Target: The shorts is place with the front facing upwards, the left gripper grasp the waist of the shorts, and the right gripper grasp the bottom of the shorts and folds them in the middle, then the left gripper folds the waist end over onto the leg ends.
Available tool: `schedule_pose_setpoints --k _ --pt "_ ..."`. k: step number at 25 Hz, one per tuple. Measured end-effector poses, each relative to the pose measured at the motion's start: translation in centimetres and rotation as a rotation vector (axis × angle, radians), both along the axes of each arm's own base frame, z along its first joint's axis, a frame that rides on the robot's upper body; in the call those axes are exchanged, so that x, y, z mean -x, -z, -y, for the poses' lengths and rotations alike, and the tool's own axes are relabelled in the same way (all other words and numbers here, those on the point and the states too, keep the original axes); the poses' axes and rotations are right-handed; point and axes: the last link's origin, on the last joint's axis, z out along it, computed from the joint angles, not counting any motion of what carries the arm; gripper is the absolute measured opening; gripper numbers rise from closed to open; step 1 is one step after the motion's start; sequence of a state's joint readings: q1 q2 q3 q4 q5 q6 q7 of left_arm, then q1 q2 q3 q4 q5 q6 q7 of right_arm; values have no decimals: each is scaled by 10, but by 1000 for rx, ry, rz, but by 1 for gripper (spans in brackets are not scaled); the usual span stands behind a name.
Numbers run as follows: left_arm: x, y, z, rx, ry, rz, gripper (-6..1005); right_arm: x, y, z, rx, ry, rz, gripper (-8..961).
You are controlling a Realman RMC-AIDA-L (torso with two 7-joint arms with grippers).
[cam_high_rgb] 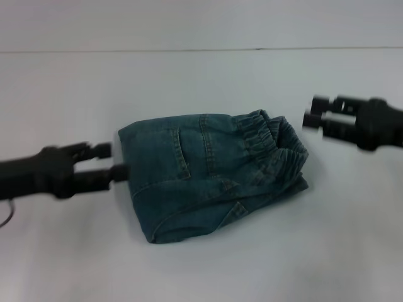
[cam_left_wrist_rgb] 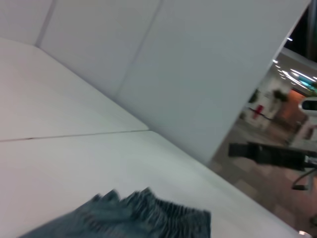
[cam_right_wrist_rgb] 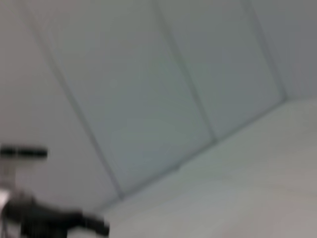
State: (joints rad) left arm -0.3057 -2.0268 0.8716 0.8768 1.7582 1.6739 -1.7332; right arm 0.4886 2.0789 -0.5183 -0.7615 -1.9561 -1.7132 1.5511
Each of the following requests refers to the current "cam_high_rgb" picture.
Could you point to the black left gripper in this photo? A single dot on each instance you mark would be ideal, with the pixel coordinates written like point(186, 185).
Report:
point(41, 174)

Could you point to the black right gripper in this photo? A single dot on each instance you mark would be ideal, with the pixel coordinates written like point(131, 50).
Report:
point(378, 124)

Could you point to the blue denim shorts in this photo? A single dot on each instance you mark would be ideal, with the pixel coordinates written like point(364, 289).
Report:
point(207, 170)

